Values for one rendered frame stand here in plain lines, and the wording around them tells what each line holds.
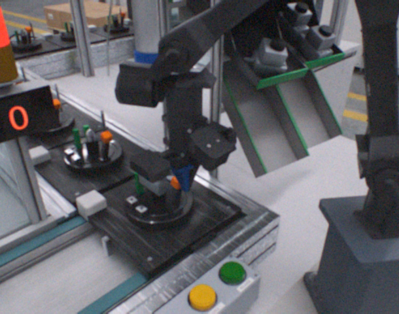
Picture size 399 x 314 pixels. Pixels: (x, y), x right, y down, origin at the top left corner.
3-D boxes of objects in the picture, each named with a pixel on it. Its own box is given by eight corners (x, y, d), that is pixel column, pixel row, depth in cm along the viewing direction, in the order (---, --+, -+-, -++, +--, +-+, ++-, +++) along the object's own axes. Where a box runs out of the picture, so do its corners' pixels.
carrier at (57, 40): (109, 42, 190) (106, 16, 183) (65, 52, 176) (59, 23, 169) (85, 33, 205) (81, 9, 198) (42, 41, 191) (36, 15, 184)
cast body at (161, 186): (176, 187, 73) (175, 156, 69) (159, 197, 71) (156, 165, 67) (150, 170, 78) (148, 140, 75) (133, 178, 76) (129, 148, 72)
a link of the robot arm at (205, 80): (219, 63, 56) (161, 58, 58) (209, 76, 51) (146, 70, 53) (218, 106, 60) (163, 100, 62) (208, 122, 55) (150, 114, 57)
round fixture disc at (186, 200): (207, 207, 77) (207, 199, 75) (153, 241, 68) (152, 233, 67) (164, 178, 85) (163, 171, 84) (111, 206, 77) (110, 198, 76)
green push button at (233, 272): (248, 278, 64) (249, 269, 62) (233, 292, 61) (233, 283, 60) (231, 264, 66) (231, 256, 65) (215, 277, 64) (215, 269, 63)
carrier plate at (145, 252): (241, 215, 77) (242, 207, 76) (148, 280, 63) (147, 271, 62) (167, 169, 92) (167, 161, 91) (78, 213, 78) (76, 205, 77)
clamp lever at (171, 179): (182, 207, 72) (186, 178, 67) (174, 212, 71) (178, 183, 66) (171, 197, 74) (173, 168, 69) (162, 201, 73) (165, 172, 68)
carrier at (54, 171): (163, 167, 93) (161, 121, 86) (74, 210, 79) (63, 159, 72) (110, 133, 108) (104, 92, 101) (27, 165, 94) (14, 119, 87)
